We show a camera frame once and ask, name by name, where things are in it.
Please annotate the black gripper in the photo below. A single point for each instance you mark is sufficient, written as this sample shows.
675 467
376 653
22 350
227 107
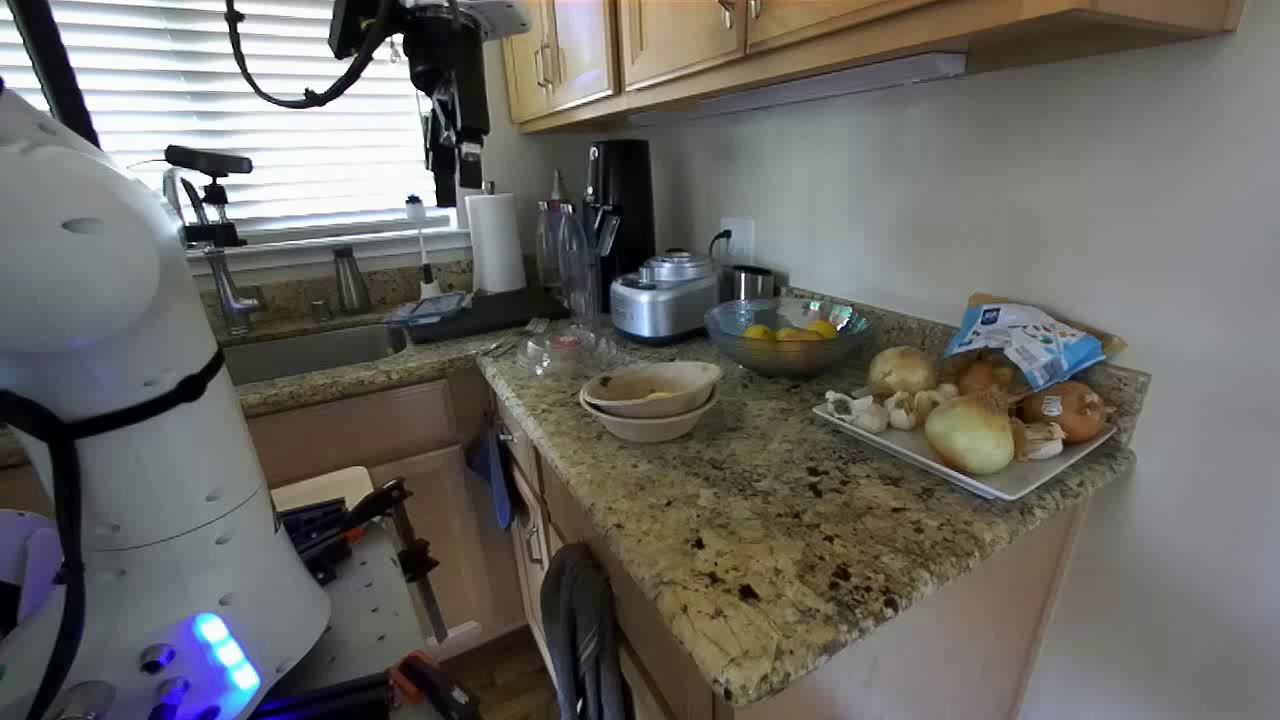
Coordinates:
445 52

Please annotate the stained beige bowl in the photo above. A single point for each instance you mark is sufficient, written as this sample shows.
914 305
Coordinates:
650 386

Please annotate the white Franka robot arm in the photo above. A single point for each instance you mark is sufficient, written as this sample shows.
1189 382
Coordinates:
123 400

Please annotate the white paper towel roll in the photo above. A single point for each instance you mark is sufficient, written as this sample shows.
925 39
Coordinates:
499 240

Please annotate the white dish brush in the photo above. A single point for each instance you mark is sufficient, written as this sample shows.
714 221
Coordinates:
420 244

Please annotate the large clear bottle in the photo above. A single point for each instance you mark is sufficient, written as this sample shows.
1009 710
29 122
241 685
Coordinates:
554 240

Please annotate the small clear bottle silver cap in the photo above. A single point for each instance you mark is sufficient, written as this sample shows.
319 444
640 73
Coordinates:
588 182

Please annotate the black drying mat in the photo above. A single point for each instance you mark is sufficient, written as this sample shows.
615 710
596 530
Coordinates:
466 315

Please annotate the kitchen sink faucet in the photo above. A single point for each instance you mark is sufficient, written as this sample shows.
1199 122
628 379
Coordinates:
351 276

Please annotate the clear glass pitcher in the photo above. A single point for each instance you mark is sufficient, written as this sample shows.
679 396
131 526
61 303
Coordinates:
581 273

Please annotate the black soda maker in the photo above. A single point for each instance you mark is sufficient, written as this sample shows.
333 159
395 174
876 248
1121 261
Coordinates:
624 213

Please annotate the steel kitchen sink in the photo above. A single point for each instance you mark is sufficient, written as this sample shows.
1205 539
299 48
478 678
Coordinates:
305 350

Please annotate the silver food processor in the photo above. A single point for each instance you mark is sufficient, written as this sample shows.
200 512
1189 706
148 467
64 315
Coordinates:
661 303

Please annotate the chrome kitchen faucet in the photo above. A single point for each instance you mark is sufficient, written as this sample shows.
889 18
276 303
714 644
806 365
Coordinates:
213 227

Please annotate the white window blinds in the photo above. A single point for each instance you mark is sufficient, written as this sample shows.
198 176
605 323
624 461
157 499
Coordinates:
200 107

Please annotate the blue hanging cloth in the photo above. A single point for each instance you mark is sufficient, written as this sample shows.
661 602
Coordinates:
495 476

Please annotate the stainless steel mug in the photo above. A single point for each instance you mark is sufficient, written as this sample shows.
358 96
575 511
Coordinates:
753 280

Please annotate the yellow lemon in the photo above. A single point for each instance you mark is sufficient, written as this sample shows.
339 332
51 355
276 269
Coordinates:
759 332

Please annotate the wooden upper cabinet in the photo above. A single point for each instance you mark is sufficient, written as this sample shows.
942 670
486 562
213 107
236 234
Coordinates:
803 40

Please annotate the black clamp tool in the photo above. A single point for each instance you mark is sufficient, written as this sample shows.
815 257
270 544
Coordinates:
403 532

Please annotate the clear glass fruit bowl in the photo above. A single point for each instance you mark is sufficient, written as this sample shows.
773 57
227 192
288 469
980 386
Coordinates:
786 355

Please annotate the orange fruit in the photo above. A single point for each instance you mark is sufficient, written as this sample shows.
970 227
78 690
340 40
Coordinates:
806 332

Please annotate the white garlic bulb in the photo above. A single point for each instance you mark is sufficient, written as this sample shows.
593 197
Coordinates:
853 410

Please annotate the small yellow onion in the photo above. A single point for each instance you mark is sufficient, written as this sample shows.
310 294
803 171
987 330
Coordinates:
901 371

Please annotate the dark grey hanging towel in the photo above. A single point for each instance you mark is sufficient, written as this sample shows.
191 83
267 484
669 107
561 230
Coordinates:
581 642

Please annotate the pale garlic cloves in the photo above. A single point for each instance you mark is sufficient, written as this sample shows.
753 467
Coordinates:
921 406

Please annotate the brown onion skins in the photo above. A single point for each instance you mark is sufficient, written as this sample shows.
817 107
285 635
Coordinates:
990 379

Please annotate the large yellow onion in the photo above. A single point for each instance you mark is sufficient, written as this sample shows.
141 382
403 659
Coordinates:
970 436

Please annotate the blue and white bag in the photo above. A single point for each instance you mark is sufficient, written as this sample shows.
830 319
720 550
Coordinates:
1024 340

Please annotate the white rectangular plate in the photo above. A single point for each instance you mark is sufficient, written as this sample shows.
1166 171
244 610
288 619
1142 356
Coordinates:
994 480

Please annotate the brown onion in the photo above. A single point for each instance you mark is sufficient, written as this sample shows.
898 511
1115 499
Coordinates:
1081 410

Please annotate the white wall outlet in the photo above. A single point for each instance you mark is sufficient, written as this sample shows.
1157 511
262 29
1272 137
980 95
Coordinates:
742 236

